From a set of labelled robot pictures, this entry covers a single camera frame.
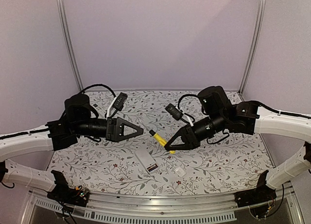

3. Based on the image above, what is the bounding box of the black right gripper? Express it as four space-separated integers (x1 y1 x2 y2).
164 111 226 150

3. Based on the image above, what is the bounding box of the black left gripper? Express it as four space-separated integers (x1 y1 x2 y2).
73 117 144 143

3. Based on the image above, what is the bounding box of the yellow handled screwdriver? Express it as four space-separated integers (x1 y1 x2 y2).
140 123 167 147

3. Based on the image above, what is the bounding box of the white battery cover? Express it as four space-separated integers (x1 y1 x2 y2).
174 167 186 177

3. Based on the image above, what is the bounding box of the white remote control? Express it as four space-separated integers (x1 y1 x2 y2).
135 149 159 173

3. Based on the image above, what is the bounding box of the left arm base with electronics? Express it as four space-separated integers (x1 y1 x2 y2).
47 170 90 207

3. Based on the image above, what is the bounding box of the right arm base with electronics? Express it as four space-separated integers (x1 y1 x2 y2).
234 170 276 219

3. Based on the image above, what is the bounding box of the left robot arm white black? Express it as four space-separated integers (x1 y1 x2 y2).
0 94 143 202

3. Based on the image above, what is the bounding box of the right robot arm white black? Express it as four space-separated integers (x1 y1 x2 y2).
164 86 311 203

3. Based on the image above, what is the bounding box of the long white remote with buttons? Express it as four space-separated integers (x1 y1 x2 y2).
92 103 104 113

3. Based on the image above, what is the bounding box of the floral patterned table mat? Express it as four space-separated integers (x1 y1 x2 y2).
48 91 274 196

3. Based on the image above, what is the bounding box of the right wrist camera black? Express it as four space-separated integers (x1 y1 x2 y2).
165 103 195 126

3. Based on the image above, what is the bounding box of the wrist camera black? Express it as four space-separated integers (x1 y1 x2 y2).
106 92 128 118
165 103 195 126

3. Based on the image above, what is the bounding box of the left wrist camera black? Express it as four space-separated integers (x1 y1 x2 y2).
106 92 128 118

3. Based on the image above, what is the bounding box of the left aluminium frame post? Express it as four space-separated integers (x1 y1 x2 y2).
56 0 84 91

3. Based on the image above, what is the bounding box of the aluminium frame post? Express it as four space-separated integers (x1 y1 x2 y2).
238 0 266 96
56 0 84 91

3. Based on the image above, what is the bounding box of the right aluminium frame post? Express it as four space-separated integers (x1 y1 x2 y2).
238 0 266 96

